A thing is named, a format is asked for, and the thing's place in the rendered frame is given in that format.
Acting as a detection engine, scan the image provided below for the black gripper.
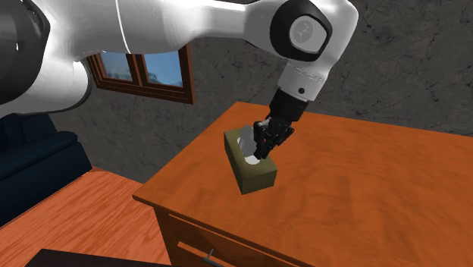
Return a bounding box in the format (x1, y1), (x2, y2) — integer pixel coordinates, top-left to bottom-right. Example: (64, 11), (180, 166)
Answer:
(252, 87), (310, 161)

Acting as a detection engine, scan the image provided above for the olive green tissue box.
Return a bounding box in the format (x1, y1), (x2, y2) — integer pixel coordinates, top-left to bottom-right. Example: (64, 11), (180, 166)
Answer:
(223, 124), (279, 196)

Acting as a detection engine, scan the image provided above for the orange wooden desk with drawer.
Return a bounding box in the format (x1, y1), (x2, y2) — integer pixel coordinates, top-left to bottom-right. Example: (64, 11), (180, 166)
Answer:
(132, 101), (473, 267)

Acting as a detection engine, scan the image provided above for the brown framed window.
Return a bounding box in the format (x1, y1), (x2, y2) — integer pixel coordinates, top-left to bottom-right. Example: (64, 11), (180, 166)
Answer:
(85, 42), (196, 106)

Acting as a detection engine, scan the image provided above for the dark blue sofa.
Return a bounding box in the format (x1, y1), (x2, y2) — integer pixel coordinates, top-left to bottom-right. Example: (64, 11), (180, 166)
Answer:
(0, 112), (94, 228)

